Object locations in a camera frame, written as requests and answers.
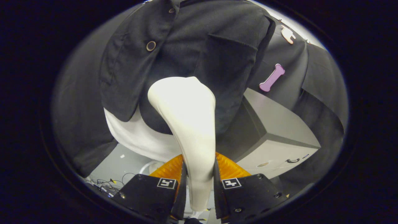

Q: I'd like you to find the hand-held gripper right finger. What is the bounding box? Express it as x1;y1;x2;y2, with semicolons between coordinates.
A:
213;152;288;223

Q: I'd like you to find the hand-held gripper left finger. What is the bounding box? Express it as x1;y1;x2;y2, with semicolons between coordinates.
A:
111;154;187;223

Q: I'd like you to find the white garment steamer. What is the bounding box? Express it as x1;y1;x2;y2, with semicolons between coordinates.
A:
147;77;216;212

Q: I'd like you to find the black suit jacket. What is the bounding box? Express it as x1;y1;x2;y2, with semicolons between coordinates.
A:
99;0;276;136

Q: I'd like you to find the white mannequin stand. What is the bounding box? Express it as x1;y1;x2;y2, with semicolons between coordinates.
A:
139;160;165;175

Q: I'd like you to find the white dress form mannequin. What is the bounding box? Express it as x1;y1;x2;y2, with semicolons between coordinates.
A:
104;107;184;163

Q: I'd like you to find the grey cabinet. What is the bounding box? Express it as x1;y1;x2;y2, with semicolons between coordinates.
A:
216;88;321;179

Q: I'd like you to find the black backdrop cloth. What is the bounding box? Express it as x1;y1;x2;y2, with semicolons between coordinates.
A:
51;6;349;187

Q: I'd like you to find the tangle of black cables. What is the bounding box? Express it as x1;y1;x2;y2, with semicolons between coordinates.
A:
83;172;137;198

